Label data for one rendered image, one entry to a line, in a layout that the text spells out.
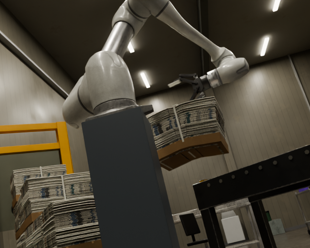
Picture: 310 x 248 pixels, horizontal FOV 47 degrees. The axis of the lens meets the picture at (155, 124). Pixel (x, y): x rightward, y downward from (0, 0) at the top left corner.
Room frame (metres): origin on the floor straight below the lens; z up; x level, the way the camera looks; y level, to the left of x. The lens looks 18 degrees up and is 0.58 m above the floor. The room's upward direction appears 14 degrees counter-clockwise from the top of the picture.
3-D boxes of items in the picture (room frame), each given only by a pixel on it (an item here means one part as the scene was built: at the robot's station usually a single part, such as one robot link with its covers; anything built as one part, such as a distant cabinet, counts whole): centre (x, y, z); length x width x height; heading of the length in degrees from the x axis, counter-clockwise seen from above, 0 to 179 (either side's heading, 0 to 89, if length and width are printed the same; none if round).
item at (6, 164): (3.00, 1.17, 1.27); 0.57 x 0.01 x 0.65; 120
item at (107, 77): (1.17, 0.13, 1.17); 0.18 x 0.16 x 0.22; 40
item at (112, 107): (1.16, 0.10, 1.03); 0.22 x 0.18 x 0.06; 85
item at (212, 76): (1.71, -0.36, 1.31); 0.09 x 0.06 x 0.09; 164
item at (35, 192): (2.09, 0.66, 0.95); 0.38 x 0.29 x 0.23; 121
